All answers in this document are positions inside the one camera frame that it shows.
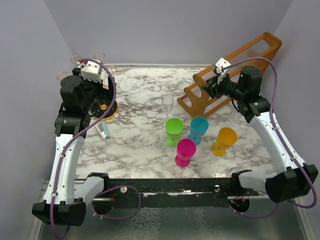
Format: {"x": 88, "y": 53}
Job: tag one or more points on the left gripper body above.
{"x": 95, "y": 89}

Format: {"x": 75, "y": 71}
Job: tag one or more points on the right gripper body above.
{"x": 226, "y": 87}

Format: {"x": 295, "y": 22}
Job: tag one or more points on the clear wine glass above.
{"x": 167, "y": 105}

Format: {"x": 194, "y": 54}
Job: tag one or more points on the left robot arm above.
{"x": 63, "y": 204}

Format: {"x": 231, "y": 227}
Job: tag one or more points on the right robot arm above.
{"x": 293, "y": 177}

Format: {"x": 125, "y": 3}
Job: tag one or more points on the wooden rack with clear rods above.
{"x": 196, "y": 102}

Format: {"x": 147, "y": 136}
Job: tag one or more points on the teal plastic goblet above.
{"x": 198, "y": 127}

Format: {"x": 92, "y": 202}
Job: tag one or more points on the light blue stapler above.
{"x": 103, "y": 130}

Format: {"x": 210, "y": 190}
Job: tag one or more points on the green plastic goblet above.
{"x": 173, "y": 128}

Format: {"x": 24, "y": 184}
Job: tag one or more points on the orange plastic goblet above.
{"x": 226, "y": 138}

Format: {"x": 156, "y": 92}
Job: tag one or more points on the pink plastic goblet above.
{"x": 185, "y": 150}

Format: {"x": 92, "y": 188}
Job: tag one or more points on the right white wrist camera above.
{"x": 221, "y": 69}

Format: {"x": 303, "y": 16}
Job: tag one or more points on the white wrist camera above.
{"x": 221, "y": 69}
{"x": 91, "y": 72}

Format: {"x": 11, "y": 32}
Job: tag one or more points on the gold wire wine glass rack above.
{"x": 102, "y": 104}

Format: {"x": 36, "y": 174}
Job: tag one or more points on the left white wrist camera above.
{"x": 91, "y": 72}

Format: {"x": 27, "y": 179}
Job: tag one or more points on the black base frame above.
{"x": 128, "y": 193}

